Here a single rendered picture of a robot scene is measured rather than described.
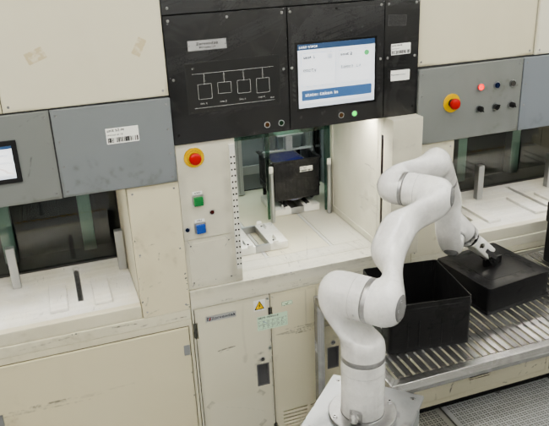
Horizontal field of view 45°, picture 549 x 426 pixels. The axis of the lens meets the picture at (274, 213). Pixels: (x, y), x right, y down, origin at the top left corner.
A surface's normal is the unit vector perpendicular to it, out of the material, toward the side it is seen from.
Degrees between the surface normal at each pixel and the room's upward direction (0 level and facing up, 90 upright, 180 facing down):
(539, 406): 0
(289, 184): 90
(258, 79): 90
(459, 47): 90
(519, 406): 0
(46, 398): 90
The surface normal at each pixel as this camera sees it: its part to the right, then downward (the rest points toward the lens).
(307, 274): 0.33, 0.34
